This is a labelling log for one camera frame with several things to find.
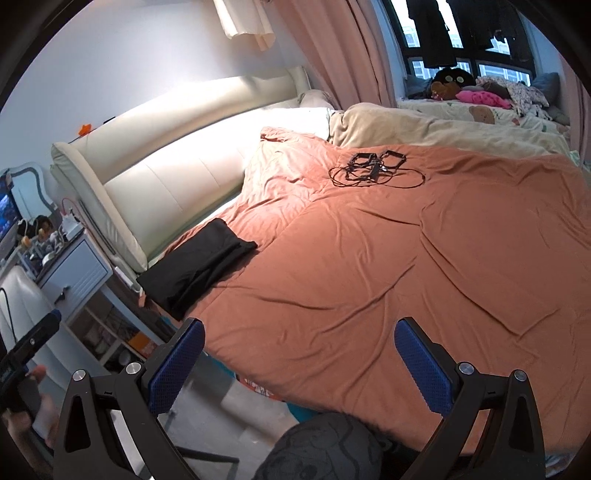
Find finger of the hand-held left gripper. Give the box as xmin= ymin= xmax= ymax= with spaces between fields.
xmin=9 ymin=308 xmax=63 ymax=365

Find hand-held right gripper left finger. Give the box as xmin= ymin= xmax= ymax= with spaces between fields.
xmin=53 ymin=318 xmax=206 ymax=480

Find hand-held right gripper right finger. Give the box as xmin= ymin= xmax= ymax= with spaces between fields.
xmin=394 ymin=316 xmax=546 ymax=480

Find black jacket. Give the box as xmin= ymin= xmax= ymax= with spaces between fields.
xmin=136 ymin=218 xmax=258 ymax=320

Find row of dark hanging clothes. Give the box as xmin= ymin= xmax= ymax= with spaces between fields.
xmin=455 ymin=0 xmax=548 ymax=64

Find person's left hand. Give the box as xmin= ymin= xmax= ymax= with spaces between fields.
xmin=0 ymin=364 xmax=63 ymax=467

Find white chair back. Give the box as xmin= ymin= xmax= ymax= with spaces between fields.
xmin=0 ymin=265 xmax=77 ymax=403

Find orange box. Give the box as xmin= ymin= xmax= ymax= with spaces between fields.
xmin=127 ymin=330 xmax=163 ymax=359

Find pale blue nightstand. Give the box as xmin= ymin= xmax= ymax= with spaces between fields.
xmin=9 ymin=228 xmax=171 ymax=376

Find orange duvet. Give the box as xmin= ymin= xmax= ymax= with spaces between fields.
xmin=143 ymin=126 xmax=591 ymax=462

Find white charging dock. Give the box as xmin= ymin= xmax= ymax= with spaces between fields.
xmin=59 ymin=198 xmax=88 ymax=241

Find lit monitor screen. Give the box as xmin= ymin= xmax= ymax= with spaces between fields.
xmin=0 ymin=171 xmax=22 ymax=260

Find person's grey patterned pants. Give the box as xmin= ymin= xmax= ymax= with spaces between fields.
xmin=252 ymin=411 xmax=385 ymax=480

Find white framed mirror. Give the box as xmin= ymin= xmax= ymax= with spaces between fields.
xmin=7 ymin=161 xmax=51 ymax=223

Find cream padded headboard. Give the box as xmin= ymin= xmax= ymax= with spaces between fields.
xmin=50 ymin=65 xmax=310 ymax=274

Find beige blanket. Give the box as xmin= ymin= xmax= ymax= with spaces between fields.
xmin=329 ymin=102 xmax=571 ymax=158

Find bear print sheet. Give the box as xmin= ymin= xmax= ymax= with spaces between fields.
xmin=397 ymin=97 xmax=573 ymax=140

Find pink cloth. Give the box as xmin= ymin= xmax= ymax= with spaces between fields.
xmin=455 ymin=89 xmax=513 ymax=110

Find brown plush toy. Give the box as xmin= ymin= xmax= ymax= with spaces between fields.
xmin=427 ymin=80 xmax=462 ymax=100

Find beige pillow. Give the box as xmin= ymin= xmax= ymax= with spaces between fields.
xmin=298 ymin=90 xmax=336 ymax=112

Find black plush toy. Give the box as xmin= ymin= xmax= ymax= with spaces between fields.
xmin=431 ymin=67 xmax=476 ymax=91

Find black framed window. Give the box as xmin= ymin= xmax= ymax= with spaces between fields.
xmin=383 ymin=0 xmax=562 ymax=91

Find black hanging coat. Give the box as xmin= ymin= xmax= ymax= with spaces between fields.
xmin=406 ymin=0 xmax=458 ymax=68

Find white hanging garment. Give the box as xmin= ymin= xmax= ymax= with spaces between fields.
xmin=212 ymin=0 xmax=277 ymax=52

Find black cable bundle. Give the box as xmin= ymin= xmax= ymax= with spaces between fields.
xmin=329 ymin=159 xmax=426 ymax=190

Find black frame device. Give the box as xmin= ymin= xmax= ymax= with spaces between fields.
xmin=349 ymin=148 xmax=408 ymax=171

